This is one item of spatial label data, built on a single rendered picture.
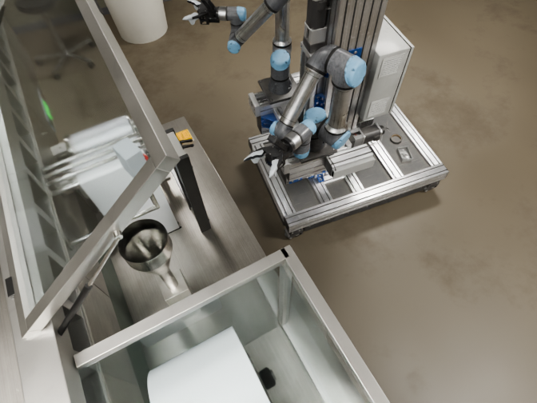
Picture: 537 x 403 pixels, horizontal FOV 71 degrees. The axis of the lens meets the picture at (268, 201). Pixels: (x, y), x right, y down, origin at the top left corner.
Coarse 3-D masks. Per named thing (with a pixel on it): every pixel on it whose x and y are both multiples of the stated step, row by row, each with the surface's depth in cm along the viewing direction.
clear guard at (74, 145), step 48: (0, 0) 122; (48, 0) 99; (0, 48) 116; (48, 48) 95; (96, 48) 80; (0, 96) 110; (48, 96) 91; (96, 96) 78; (0, 144) 105; (48, 144) 88; (96, 144) 75; (144, 144) 66; (48, 192) 84; (96, 192) 73; (48, 240) 82; (48, 288) 79
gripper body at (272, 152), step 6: (282, 138) 163; (288, 144) 162; (270, 150) 160; (276, 150) 159; (282, 150) 159; (288, 150) 165; (270, 156) 159; (276, 156) 157; (288, 156) 167; (270, 162) 163; (282, 162) 162
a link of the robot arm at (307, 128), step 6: (306, 120) 168; (300, 126) 165; (306, 126) 165; (312, 126) 167; (300, 132) 164; (306, 132) 165; (312, 132) 167; (300, 138) 164; (306, 138) 166; (306, 144) 171
